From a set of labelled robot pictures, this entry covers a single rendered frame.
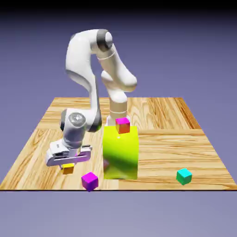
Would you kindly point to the small pink orange cube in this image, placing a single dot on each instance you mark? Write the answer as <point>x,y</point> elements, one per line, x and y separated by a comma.
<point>122,125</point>

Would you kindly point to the small purple cube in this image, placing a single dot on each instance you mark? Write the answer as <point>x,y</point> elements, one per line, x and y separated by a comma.
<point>89,181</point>

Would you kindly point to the small yellow cube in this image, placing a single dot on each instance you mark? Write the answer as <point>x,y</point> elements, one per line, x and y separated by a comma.
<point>67,168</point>

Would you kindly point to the small teal cube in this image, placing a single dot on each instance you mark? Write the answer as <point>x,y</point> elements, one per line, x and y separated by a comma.
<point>183,176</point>

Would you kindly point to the large yellow-green box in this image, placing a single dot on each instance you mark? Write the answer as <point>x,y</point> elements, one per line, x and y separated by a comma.
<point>120,153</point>

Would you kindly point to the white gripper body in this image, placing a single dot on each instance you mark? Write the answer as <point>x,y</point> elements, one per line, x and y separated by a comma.
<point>61,159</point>

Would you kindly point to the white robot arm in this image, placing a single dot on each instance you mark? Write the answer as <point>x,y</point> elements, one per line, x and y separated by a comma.
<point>81,61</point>

